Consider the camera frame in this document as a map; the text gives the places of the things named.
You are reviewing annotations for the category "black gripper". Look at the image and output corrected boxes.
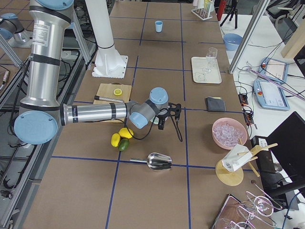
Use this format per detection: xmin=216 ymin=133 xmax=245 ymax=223
xmin=157 ymin=102 xmax=183 ymax=142

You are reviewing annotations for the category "green ceramic bowl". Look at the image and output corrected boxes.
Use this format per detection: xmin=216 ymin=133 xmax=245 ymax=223
xmin=152 ymin=117 xmax=159 ymax=125

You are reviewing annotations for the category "light blue plastic cup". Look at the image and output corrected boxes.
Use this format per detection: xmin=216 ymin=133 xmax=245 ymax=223
xmin=155 ymin=21 xmax=163 ymax=32

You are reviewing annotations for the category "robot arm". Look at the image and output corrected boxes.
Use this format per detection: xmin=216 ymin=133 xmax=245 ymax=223
xmin=14 ymin=0 xmax=181 ymax=145

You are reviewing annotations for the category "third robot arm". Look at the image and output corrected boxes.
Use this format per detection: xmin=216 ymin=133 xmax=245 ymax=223
xmin=0 ymin=13 xmax=38 ymax=48

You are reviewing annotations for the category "metal ice scoop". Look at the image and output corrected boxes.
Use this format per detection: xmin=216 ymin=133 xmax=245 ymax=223
xmin=130 ymin=152 xmax=172 ymax=171

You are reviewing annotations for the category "pink bowl with ice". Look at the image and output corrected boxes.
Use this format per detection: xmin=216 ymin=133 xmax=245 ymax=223
xmin=212 ymin=118 xmax=248 ymax=149

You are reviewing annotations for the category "blue bowl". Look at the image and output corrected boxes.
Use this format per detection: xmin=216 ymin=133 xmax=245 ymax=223
xmin=223 ymin=33 xmax=243 ymax=51

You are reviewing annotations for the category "yellow lemon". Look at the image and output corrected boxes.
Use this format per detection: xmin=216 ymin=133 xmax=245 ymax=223
xmin=111 ymin=133 xmax=121 ymax=147
xmin=119 ymin=127 xmax=134 ymax=139

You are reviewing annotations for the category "grey folded cloth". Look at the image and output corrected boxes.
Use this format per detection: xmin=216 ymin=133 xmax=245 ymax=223
xmin=205 ymin=96 xmax=226 ymax=112

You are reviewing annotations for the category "green lime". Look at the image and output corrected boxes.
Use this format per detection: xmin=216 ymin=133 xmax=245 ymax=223
xmin=118 ymin=138 xmax=130 ymax=152

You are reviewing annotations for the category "half lemon slice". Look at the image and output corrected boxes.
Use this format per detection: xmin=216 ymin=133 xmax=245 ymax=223
xmin=113 ymin=88 xmax=122 ymax=96

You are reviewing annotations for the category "wooden cutting board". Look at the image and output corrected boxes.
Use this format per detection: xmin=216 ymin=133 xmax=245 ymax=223
xmin=92 ymin=83 xmax=132 ymax=124

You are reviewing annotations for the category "white bear tray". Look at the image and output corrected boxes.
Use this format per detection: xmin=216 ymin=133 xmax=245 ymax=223
xmin=191 ymin=57 xmax=222 ymax=84

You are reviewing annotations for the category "white paper carton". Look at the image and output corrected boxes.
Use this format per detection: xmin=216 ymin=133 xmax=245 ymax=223
xmin=222 ymin=144 xmax=252 ymax=172

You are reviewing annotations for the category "clear wine glass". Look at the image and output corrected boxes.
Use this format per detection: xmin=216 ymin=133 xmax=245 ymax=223
xmin=203 ymin=47 xmax=218 ymax=73

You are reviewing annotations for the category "wooden cup stand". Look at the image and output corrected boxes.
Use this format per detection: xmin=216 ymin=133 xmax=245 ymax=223
xmin=215 ymin=143 xmax=278 ymax=186

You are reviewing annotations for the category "near teach pendant tablet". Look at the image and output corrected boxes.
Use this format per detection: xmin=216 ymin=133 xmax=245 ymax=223
xmin=253 ymin=80 xmax=290 ymax=111

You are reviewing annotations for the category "teach pendant tablet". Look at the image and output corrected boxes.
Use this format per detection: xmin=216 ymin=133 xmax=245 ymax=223
xmin=259 ymin=58 xmax=289 ymax=84
xmin=253 ymin=80 xmax=290 ymax=111

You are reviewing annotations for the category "far teach pendant tablet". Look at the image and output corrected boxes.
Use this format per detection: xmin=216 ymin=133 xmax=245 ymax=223
xmin=259 ymin=58 xmax=289 ymax=84

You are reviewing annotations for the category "black monitor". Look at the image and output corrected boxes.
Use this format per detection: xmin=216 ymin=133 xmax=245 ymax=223
xmin=257 ymin=111 xmax=305 ymax=198

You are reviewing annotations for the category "wine glass rack tray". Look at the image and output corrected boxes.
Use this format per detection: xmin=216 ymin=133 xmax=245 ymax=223
xmin=211 ymin=191 xmax=283 ymax=229

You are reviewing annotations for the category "red cylinder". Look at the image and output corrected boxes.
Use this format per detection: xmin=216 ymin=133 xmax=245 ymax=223
xmin=217 ymin=0 xmax=226 ymax=21

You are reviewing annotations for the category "black tripod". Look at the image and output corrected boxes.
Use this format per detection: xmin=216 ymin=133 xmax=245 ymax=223
xmin=220 ymin=0 xmax=238 ymax=29

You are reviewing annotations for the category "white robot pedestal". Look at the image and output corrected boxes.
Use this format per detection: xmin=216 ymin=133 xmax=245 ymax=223
xmin=86 ymin=0 xmax=128 ymax=79

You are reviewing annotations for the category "aluminium frame post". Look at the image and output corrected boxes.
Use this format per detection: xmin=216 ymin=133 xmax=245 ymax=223
xmin=228 ymin=0 xmax=270 ymax=74

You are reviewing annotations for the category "white wire cup rack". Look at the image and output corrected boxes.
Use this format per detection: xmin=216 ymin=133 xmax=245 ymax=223
xmin=191 ymin=0 xmax=214 ymax=21

